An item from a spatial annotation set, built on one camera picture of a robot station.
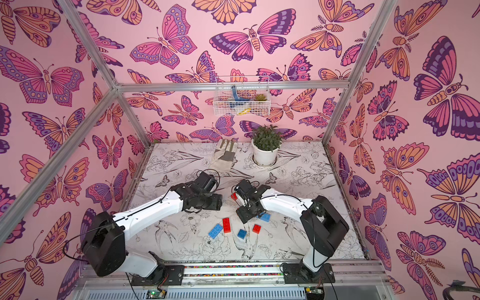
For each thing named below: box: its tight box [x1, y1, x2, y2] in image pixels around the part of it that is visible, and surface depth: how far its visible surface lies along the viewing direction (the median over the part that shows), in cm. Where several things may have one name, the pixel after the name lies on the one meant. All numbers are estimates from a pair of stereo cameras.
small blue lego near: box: [236, 228, 247, 240], surface depth 85 cm
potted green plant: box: [251, 124, 284, 166], surface depth 102 cm
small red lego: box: [252, 223, 262, 235], surface depth 86 cm
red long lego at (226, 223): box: [222, 217, 232, 234], surface depth 87 cm
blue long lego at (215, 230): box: [208, 223, 223, 240], surface depth 86 cm
